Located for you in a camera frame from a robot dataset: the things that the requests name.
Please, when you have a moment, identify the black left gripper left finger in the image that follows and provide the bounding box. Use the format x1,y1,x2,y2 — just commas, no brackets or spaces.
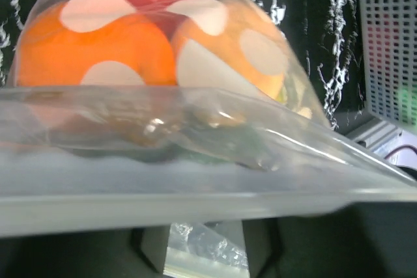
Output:
1,226,169,277

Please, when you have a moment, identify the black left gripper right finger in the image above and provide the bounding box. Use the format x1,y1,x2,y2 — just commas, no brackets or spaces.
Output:
242,200,416,278

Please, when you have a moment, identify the clear polka dot zip bag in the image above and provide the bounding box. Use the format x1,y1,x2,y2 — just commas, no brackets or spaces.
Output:
1,0,416,277

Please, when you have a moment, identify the orange fake fruit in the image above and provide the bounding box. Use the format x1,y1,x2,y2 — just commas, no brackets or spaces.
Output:
13,3,177,87

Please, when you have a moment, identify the yellow fake fruit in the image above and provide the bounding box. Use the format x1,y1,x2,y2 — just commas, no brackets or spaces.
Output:
166,0,291,99

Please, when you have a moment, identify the white laundry basket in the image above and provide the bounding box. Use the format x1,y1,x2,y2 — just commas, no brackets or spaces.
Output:
359,0,417,133

